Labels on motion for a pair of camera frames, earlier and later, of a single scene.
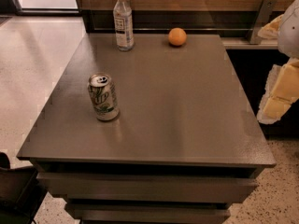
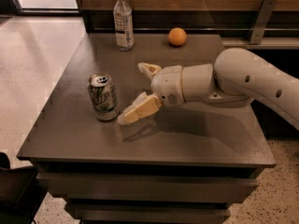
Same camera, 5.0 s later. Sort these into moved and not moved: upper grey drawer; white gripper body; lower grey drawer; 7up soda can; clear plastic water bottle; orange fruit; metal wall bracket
Moved: white gripper body
Not moved: 7up soda can; upper grey drawer; orange fruit; clear plastic water bottle; lower grey drawer; metal wall bracket
